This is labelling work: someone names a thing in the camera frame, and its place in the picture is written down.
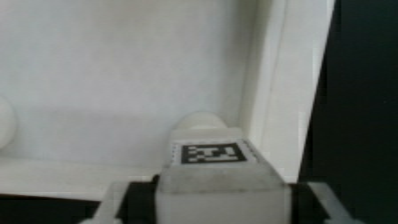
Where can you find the white fence wall rail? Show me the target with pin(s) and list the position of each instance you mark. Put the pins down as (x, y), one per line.
(295, 75)

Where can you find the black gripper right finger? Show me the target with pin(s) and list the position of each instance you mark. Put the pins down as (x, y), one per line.
(316, 207)

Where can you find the white square table top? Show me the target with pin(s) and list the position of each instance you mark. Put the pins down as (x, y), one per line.
(113, 64)

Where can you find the white table leg with tag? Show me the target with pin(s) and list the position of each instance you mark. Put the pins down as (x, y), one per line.
(218, 186)

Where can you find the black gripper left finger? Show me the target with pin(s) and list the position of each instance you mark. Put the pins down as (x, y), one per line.
(126, 206)

